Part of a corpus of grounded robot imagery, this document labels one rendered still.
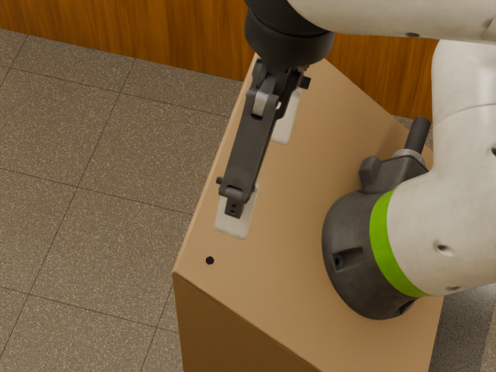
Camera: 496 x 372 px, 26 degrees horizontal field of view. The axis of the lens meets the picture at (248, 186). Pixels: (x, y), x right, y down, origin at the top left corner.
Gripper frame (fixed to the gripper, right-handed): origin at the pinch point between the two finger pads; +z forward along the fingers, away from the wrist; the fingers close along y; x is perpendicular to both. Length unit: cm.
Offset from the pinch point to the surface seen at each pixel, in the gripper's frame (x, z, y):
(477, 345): -29.6, 32.3, 16.7
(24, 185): 67, 123, 93
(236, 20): 32, 87, 134
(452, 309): -25.5, 31.9, 20.6
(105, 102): 59, 116, 122
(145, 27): 55, 99, 135
